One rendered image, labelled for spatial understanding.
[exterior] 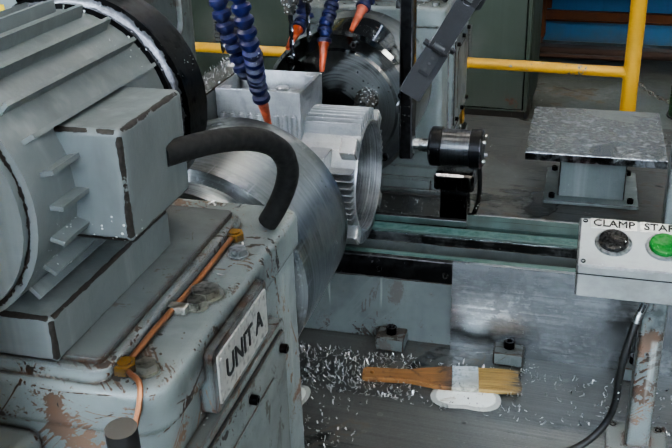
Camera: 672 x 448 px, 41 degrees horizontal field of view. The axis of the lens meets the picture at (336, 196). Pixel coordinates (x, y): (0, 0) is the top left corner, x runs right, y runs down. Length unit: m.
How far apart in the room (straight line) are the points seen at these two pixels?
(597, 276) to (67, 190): 0.58
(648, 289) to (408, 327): 0.41
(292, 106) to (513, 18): 3.23
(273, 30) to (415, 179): 3.04
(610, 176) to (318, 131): 0.69
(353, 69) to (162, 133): 0.86
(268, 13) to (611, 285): 3.84
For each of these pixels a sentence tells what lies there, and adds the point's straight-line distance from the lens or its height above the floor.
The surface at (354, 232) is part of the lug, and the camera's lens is 1.21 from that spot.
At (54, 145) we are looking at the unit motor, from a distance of 0.57.
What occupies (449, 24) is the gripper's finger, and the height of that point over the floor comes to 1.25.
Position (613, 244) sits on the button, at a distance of 0.97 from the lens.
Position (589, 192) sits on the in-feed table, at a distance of 1.74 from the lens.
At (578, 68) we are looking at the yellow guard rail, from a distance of 3.55.
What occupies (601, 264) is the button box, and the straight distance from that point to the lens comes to 0.96.
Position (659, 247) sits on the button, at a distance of 0.97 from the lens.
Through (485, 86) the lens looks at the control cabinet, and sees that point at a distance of 4.47.
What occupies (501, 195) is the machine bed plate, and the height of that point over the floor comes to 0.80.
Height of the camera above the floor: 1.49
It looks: 23 degrees down
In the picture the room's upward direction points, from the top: 2 degrees counter-clockwise
